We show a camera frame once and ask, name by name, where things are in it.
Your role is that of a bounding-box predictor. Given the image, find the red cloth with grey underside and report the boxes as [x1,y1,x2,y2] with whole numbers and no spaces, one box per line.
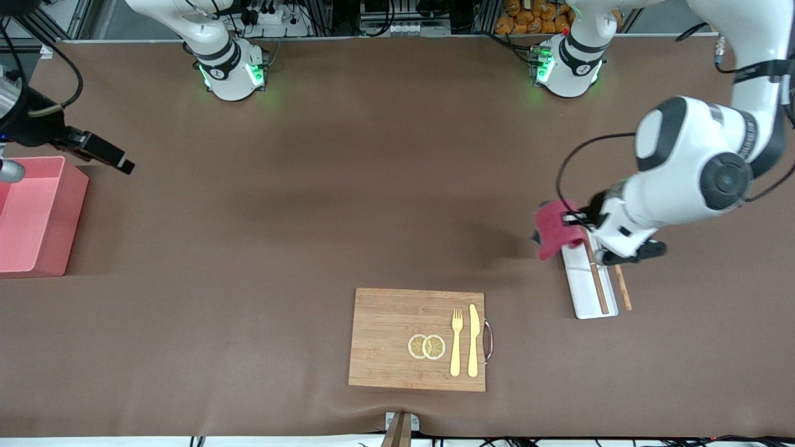
[531,199,589,262]

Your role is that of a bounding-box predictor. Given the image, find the white rectangular tray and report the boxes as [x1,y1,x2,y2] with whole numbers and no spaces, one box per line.
[561,233,619,320]

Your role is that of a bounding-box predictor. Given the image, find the pink plastic box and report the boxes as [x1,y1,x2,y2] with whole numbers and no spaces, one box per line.
[0,156,89,279]

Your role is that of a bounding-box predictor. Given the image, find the yellow knife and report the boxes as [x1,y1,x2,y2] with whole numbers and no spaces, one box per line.
[467,304,481,378]

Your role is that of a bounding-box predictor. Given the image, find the yellow fork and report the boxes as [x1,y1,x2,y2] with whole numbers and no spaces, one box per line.
[450,309,465,377]

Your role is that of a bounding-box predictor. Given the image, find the orange snack bag pile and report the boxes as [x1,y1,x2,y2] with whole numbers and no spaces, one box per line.
[495,0,575,35]

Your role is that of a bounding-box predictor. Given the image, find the brown leather table mat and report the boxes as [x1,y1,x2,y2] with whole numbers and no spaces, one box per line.
[0,37,795,438]

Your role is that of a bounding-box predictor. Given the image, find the white power strip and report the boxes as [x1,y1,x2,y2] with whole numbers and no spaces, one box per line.
[362,20,452,37]
[239,0,311,38]

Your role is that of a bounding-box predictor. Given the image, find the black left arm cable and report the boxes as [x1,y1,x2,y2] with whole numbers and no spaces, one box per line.
[556,22,795,215]

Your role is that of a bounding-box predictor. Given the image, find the bamboo cutting board with handle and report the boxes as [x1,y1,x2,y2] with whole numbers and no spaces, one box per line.
[348,287,494,393]

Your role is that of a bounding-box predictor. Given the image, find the metal camera stand bracket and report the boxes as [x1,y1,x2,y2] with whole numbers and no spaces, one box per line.
[380,412,420,447]

